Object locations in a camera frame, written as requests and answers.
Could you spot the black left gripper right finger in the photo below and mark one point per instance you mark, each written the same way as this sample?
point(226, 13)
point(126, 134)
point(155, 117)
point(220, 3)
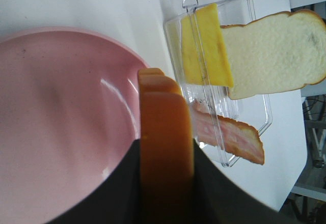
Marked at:
point(218, 200)

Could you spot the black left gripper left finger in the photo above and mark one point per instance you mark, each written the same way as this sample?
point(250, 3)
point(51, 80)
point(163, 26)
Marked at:
point(116, 199)

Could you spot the bread slice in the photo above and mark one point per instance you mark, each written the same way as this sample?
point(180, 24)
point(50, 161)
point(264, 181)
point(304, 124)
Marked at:
point(166, 150)
point(277, 53)

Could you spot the pink round plate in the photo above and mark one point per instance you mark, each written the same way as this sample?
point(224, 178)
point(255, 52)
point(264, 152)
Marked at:
point(69, 113)

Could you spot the yellow cheese slice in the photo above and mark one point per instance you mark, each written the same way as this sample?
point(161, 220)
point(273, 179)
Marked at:
point(203, 49)

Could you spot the right clear plastic tray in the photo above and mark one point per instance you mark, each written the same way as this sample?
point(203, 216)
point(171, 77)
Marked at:
point(254, 110)

